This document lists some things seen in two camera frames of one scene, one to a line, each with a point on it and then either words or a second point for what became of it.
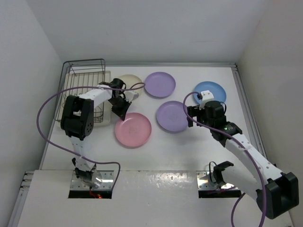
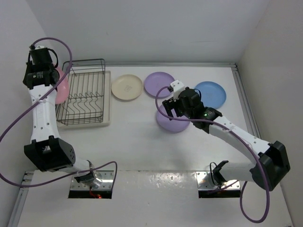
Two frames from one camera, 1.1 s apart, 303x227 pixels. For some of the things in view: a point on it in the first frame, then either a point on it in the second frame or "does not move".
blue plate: (218, 92) does not move
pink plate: (134, 131) → (62, 92)
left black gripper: (121, 112) → (29, 64)
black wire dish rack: (78, 77) does not move
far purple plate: (159, 84) does not move
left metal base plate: (107, 183) does not move
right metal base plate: (204, 182) does not move
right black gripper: (194, 111) → (167, 104)
